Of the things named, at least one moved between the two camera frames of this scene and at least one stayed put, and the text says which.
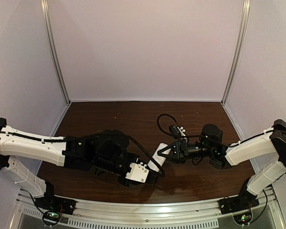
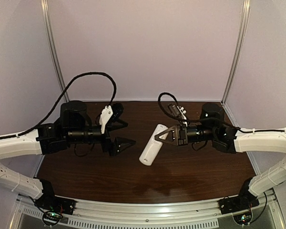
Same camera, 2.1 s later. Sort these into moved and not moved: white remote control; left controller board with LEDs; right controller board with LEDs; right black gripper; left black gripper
Moved: white remote control; right black gripper; left black gripper
Not moved: left controller board with LEDs; right controller board with LEDs
